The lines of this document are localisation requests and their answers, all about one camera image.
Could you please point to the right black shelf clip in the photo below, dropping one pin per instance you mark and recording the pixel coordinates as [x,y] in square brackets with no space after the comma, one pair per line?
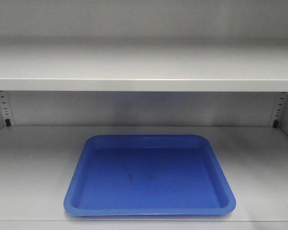
[275,124]

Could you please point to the blue plastic tray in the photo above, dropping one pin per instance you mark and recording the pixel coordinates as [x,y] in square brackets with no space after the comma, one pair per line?
[129,175]

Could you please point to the grey upper cabinet shelf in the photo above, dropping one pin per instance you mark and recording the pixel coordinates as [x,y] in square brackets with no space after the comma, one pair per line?
[144,65]

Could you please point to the left black shelf clip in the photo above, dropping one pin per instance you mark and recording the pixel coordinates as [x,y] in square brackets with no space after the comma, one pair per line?
[7,122]

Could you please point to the black shelf clip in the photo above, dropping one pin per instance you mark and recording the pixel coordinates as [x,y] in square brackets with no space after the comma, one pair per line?
[7,122]
[275,124]

